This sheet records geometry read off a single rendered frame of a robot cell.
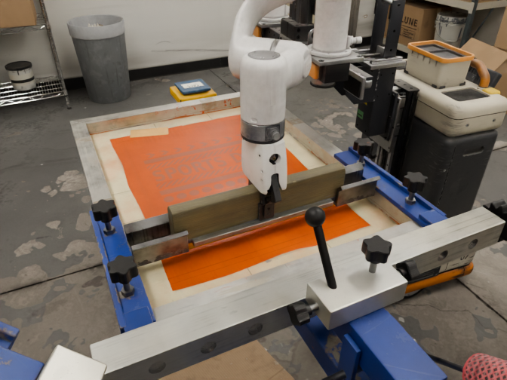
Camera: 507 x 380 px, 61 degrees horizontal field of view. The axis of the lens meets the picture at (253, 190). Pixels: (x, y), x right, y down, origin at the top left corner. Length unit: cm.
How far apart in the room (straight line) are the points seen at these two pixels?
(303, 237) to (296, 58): 34
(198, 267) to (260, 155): 23
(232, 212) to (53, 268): 166
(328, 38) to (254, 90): 61
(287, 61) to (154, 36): 385
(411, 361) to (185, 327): 28
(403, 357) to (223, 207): 38
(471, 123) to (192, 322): 135
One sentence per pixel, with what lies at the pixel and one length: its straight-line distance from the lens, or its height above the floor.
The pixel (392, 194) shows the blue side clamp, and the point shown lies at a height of 100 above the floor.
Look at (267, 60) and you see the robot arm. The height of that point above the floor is 130.
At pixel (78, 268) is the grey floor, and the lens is 231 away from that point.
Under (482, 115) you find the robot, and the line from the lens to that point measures 175.
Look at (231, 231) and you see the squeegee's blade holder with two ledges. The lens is 80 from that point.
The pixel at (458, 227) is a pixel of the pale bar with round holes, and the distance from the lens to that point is 81.
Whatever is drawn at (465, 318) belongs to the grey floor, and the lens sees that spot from 214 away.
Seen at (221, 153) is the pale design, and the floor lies 95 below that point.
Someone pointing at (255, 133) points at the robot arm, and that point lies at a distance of 71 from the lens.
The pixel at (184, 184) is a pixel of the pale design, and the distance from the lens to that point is 101.
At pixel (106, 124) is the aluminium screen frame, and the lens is 129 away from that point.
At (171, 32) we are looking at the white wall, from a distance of 456.
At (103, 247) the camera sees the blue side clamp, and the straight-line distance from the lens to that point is 78.
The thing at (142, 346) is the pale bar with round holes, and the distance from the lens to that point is 59.
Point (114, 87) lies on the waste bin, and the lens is 403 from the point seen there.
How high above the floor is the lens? 150
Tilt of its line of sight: 34 degrees down
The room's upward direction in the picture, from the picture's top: straight up
